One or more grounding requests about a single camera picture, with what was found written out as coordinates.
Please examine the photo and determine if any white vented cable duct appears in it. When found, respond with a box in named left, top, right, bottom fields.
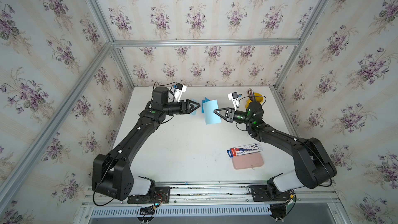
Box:
left=90, top=204, right=271, bottom=218

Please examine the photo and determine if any yellow pencil cup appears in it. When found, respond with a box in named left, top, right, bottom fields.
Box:
left=245, top=92, right=267, bottom=108

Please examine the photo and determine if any pink eraser case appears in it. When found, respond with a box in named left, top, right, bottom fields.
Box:
left=232, top=152, right=264, bottom=170

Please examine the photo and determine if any light blue front paper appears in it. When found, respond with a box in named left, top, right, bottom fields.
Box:
left=203, top=100, right=221, bottom=125

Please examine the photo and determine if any light blue paper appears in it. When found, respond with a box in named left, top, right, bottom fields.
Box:
left=189, top=104, right=200, bottom=115
left=203, top=100, right=221, bottom=125

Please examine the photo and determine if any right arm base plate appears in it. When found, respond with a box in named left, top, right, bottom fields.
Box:
left=248, top=185, right=294, bottom=202

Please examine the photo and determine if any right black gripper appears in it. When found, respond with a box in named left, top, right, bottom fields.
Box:
left=214, top=107, right=254, bottom=127

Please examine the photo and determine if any aluminium front rail frame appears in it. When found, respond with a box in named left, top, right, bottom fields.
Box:
left=73, top=181, right=351, bottom=224

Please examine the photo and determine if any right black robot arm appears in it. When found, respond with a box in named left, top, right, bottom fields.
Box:
left=213, top=102, right=337, bottom=196

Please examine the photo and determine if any colored pencils bundle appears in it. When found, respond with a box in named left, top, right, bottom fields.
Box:
left=247, top=88, right=256, bottom=102

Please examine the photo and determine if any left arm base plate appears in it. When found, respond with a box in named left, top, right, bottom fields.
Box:
left=127, top=187, right=171, bottom=204

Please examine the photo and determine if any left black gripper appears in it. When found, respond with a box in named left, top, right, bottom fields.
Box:
left=162, top=100, right=200, bottom=116

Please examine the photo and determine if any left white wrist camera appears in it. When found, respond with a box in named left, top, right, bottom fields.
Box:
left=174, top=83, right=187, bottom=103

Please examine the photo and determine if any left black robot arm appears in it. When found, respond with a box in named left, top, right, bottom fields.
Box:
left=92, top=83, right=200, bottom=201

